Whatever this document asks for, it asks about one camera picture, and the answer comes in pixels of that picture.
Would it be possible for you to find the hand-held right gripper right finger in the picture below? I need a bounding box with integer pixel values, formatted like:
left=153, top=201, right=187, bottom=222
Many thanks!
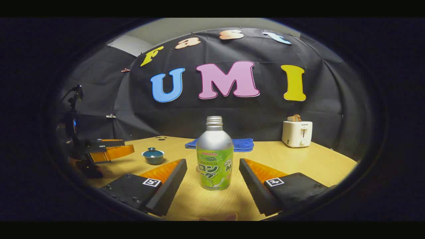
left=238, top=158, right=336, bottom=217

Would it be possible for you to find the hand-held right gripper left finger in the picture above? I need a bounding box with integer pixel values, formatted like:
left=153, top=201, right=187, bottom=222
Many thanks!
left=100, top=159, right=188, bottom=217

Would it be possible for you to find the teal teacup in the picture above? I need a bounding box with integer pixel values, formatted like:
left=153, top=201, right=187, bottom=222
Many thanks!
left=142, top=150, right=165, bottom=165

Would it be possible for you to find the silver green-label water bottle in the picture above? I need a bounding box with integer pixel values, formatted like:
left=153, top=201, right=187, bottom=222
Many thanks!
left=196, top=116, right=234, bottom=191

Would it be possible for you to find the blue towel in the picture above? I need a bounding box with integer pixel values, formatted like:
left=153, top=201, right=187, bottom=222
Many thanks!
left=185, top=138, right=254, bottom=152

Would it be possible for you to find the white toaster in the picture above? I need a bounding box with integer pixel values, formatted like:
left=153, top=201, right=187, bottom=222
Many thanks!
left=282, top=120, right=313, bottom=148

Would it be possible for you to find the black backdrop cloth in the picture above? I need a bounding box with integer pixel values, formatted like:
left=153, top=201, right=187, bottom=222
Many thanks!
left=56, top=27, right=369, bottom=160

